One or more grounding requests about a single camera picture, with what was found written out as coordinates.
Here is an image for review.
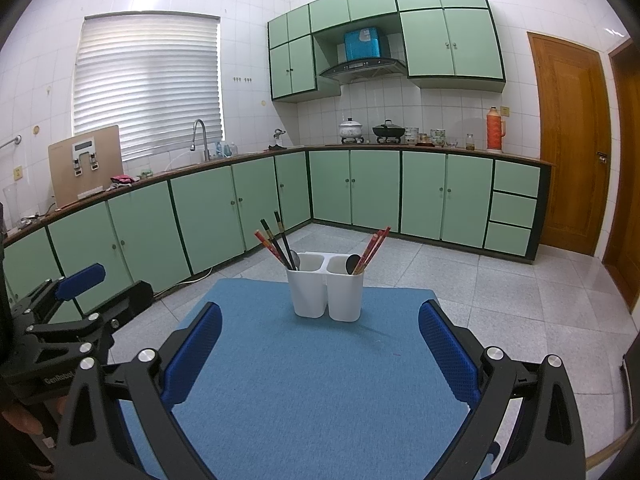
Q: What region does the dark blue chopstick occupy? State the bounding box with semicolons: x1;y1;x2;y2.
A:
273;210;299;266

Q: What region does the black wok with lid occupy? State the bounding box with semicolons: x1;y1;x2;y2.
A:
372;120;407;143

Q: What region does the green wall cabinet unit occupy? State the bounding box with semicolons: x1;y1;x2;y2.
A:
266;0;507;103

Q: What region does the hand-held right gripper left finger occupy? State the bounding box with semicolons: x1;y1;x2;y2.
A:
52;301;223;480

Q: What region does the black chopstick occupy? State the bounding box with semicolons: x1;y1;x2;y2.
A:
259;218;296;270

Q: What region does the wooden door with frame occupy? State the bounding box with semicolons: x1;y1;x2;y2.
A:
602;40;640;311

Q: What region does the blue hood chimney cover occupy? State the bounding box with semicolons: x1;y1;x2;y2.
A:
343;26;391;61

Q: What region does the white window blind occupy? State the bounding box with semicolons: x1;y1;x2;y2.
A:
72;14;223;162

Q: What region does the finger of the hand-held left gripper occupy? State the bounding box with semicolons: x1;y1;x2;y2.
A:
7;263;107;331
25;280;155;357

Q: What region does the white device with metal clips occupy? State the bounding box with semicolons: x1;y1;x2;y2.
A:
71;139;101;177

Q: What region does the white double utensil holder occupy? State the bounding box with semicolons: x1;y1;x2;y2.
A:
286;251;364;322

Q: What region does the red-patterned chopstick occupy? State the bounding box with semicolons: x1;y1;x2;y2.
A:
352;232;379;275
356;226;392;275

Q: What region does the orange thermos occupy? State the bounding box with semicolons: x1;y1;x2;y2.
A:
486;106;507;153

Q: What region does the red-ended wooden chopstick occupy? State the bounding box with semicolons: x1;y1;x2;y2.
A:
354;230;385;275
254;230;292;270

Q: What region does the person's left hand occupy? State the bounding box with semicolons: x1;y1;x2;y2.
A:
0;397;68;436

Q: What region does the green base cabinet run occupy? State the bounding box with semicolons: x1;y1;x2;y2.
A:
0;145;557;326

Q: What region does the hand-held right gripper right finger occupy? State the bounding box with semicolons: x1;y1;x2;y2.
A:
418;299;586;480

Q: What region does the blue table mat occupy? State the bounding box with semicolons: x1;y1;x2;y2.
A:
112;279;501;480

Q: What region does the black range hood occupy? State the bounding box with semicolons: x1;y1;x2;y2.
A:
319;58;407;81

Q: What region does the white cooking pot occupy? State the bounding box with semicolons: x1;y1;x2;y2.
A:
338;117;364;143

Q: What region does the metal kitchen faucet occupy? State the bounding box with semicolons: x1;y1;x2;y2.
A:
191;119;212;162

